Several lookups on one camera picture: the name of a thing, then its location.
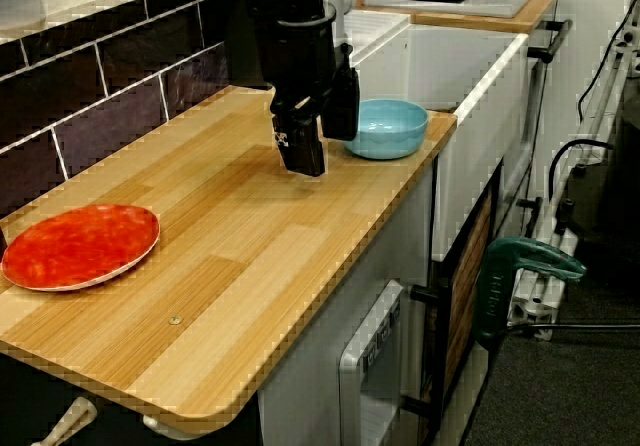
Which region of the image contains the grey toy dishwasher panel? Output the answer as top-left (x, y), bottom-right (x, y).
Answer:
top-left (337, 278), bottom-right (406, 446)

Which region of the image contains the black oven door handle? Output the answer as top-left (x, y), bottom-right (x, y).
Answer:
top-left (527, 18), bottom-right (574, 65)

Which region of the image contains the black looping cable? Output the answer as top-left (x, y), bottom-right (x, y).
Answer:
top-left (548, 139), bottom-right (615, 207)

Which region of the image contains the wood slat black-framed door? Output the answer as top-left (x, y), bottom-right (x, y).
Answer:
top-left (399, 165), bottom-right (504, 446)

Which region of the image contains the light blue bowl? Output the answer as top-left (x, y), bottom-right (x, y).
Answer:
top-left (342, 98), bottom-right (430, 161)

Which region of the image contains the white toy kitchen cabinet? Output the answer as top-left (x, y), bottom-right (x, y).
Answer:
top-left (257, 165), bottom-right (436, 446)

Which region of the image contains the white toy sink unit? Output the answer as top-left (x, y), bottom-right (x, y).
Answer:
top-left (269, 8), bottom-right (531, 262)

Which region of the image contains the red orange plate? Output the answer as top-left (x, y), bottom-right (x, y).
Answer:
top-left (1, 204), bottom-right (161, 293)

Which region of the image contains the cream utensil handle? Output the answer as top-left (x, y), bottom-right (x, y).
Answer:
top-left (30, 395), bottom-right (99, 446)

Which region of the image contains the silver aluminium frame rail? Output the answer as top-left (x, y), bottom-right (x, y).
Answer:
top-left (507, 0), bottom-right (640, 342)

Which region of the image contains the dark vertical post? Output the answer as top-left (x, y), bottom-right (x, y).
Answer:
top-left (223, 0), bottom-right (274, 92)

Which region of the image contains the green clamp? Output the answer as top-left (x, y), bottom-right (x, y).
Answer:
top-left (474, 235), bottom-right (589, 347)

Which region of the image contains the thin black cable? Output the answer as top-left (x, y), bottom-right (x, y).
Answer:
top-left (577, 0), bottom-right (640, 122)

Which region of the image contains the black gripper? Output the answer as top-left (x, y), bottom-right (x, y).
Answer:
top-left (269, 15), bottom-right (362, 178)

